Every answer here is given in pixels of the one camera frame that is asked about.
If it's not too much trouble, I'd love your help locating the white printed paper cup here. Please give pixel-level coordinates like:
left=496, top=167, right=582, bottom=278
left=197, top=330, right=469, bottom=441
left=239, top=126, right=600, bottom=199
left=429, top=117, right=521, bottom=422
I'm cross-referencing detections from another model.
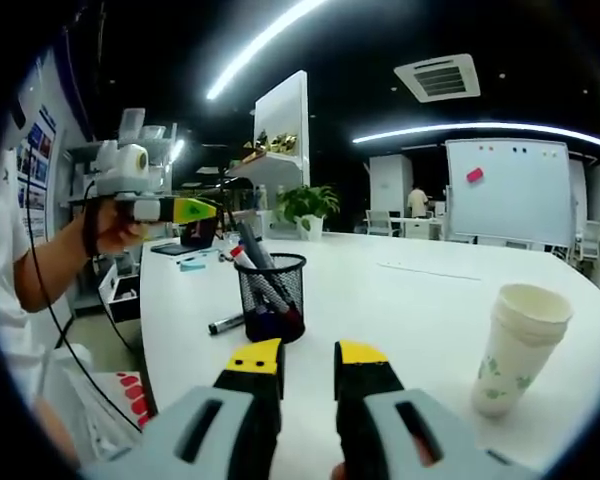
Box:
left=470, top=314, right=569, bottom=420
left=493, top=307, right=571, bottom=337
left=498, top=283, right=575, bottom=326

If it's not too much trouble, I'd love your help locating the blue framed wall poster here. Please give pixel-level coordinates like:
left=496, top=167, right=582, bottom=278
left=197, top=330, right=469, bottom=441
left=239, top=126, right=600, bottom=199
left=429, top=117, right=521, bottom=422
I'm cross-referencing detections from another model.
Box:
left=15, top=102, right=60, bottom=240

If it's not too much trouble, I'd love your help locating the curved ceiling light strip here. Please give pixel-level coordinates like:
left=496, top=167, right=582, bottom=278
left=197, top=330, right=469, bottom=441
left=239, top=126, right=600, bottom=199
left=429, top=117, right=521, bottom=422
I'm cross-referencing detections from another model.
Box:
left=351, top=120, right=600, bottom=152

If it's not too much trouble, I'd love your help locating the black cable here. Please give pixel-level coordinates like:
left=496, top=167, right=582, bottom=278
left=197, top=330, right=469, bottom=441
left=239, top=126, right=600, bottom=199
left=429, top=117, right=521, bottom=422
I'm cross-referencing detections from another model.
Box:
left=26, top=180, right=147, bottom=435

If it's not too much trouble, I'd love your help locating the white display partition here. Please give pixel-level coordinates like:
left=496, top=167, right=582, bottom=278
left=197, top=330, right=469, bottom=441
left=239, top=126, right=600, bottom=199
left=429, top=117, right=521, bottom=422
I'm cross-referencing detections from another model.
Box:
left=226, top=69, right=312, bottom=202

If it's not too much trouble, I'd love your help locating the black laptop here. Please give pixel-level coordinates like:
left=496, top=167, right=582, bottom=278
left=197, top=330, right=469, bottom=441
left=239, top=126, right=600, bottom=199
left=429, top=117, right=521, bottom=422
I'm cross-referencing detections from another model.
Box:
left=150, top=219, right=220, bottom=257

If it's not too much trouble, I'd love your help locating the black whiteboard marker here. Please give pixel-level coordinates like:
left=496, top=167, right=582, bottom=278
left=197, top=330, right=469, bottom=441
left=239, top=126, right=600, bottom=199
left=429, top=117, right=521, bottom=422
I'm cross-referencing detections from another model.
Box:
left=207, top=313, right=247, bottom=337

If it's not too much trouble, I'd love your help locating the red whiteboard marker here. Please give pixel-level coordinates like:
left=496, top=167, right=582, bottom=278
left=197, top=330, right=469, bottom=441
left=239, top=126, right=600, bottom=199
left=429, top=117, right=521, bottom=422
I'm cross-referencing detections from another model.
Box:
left=229, top=244, right=303, bottom=327

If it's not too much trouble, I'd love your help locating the metal storage shelf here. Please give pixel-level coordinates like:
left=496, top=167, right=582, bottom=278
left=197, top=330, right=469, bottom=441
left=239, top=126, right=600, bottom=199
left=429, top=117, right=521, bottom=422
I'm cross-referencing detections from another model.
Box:
left=61, top=106, right=180, bottom=211

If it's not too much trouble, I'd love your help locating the long ceiling light strip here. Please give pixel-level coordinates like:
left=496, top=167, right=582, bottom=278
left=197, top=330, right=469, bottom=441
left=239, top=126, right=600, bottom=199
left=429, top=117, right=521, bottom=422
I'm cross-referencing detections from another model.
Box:
left=205, top=0, right=327, bottom=101

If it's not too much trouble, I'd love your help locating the ceiling air conditioner vent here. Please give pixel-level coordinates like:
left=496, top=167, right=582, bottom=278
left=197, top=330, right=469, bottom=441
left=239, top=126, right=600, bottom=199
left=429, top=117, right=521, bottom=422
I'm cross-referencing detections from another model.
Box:
left=393, top=52, right=482, bottom=104

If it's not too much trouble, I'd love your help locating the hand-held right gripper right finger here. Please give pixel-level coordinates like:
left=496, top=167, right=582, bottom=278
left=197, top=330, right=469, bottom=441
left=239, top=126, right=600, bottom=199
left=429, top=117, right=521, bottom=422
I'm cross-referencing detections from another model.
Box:
left=333, top=340, right=540, bottom=480

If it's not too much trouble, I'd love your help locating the potted green plant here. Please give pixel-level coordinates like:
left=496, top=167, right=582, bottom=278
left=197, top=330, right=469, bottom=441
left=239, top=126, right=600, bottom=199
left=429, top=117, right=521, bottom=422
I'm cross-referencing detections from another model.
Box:
left=275, top=184, right=341, bottom=241

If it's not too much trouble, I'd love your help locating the white open box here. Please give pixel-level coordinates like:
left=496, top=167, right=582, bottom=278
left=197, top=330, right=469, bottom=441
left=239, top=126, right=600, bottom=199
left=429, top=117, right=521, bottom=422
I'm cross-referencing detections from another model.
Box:
left=97, top=263, right=142, bottom=325

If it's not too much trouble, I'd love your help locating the white cabinet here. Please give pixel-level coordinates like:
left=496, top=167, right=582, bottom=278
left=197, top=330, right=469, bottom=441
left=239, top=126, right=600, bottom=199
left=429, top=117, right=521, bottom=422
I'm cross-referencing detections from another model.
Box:
left=368, top=153, right=414, bottom=222

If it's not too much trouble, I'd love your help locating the whiteboard on stand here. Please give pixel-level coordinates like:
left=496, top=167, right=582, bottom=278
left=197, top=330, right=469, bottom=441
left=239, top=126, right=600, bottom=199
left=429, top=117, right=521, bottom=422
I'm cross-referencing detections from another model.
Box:
left=444, top=138, right=577, bottom=248

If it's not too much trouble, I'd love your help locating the black mesh pen holder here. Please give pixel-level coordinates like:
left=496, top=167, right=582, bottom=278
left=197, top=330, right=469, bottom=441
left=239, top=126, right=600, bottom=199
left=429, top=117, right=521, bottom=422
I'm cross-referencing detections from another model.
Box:
left=233, top=252, right=308, bottom=345

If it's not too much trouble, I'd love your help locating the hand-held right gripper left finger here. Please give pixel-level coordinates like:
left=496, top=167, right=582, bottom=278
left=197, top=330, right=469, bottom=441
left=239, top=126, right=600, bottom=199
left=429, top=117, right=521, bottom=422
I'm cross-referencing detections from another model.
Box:
left=81, top=337, right=287, bottom=480

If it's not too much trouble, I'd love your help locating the white office chair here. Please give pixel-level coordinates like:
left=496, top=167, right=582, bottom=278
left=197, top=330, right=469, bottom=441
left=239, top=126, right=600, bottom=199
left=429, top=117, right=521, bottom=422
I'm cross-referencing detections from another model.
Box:
left=363, top=209, right=399, bottom=237

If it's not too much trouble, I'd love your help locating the person's left hand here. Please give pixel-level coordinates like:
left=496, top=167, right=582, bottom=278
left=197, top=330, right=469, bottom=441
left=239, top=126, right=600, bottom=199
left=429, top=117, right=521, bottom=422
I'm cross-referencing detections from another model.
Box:
left=82, top=198, right=150, bottom=257

